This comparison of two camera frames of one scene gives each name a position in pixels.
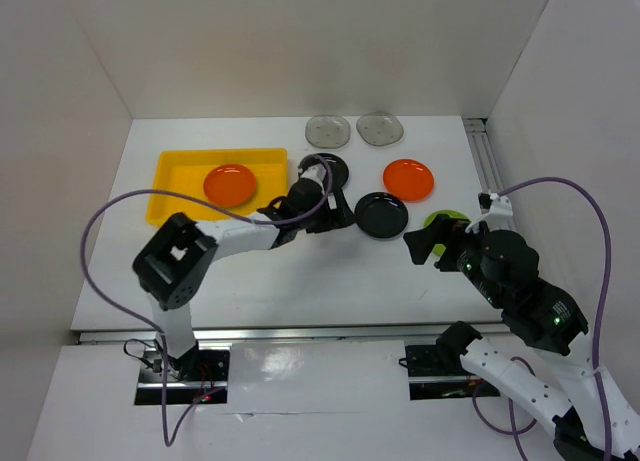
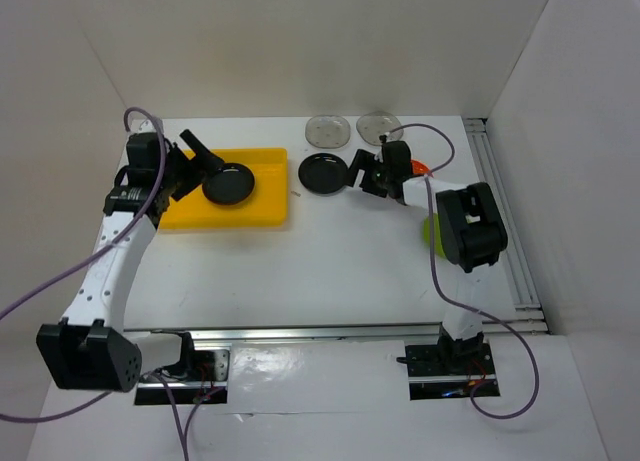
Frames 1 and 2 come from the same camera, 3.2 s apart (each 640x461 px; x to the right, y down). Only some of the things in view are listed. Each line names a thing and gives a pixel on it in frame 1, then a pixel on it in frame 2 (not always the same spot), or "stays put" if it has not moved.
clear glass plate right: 380,128 stays put
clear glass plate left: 327,131 stays put
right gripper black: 444,229 to 362,160
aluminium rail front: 155,336 stays put
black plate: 338,169 stays put
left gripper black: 334,216 to 199,168
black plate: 381,215 to 230,183
